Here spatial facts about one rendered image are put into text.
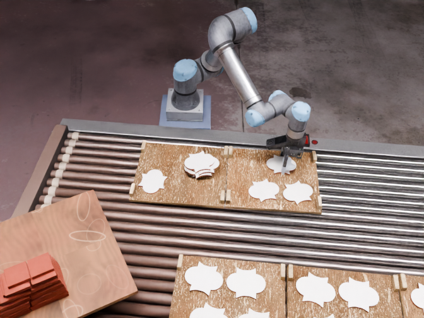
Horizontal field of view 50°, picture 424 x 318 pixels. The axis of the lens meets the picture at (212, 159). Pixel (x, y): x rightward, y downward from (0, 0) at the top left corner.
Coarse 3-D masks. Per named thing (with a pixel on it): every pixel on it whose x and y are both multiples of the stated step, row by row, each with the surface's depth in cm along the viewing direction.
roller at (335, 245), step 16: (112, 224) 190; (128, 224) 190; (144, 224) 190; (224, 240) 188; (240, 240) 187; (256, 240) 187; (272, 240) 186; (288, 240) 186; (304, 240) 186; (320, 240) 186; (336, 240) 187; (400, 256) 185; (416, 256) 184
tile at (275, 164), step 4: (276, 156) 214; (280, 156) 214; (268, 160) 212; (272, 160) 212; (276, 160) 212; (280, 160) 212; (292, 160) 213; (268, 164) 211; (272, 164) 211; (276, 164) 211; (280, 164) 211; (272, 168) 209; (276, 168) 209; (280, 168) 209; (276, 172) 207; (280, 172) 208; (288, 172) 208
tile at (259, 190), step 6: (264, 180) 204; (252, 186) 202; (258, 186) 202; (264, 186) 202; (270, 186) 202; (276, 186) 202; (252, 192) 199; (258, 192) 199; (264, 192) 199; (270, 192) 199; (276, 192) 199; (258, 198) 198; (264, 198) 197; (270, 198) 198
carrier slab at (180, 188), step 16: (160, 144) 219; (176, 144) 220; (144, 160) 212; (160, 160) 212; (176, 160) 213; (224, 160) 213; (176, 176) 206; (192, 176) 206; (208, 176) 206; (224, 176) 207; (144, 192) 199; (160, 192) 199; (176, 192) 200; (192, 192) 200; (208, 192) 200
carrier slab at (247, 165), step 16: (240, 160) 213; (256, 160) 214; (304, 160) 214; (240, 176) 207; (256, 176) 207; (272, 176) 207; (288, 176) 207; (304, 176) 207; (240, 192) 200; (240, 208) 196; (256, 208) 195; (272, 208) 195; (288, 208) 195; (304, 208) 195
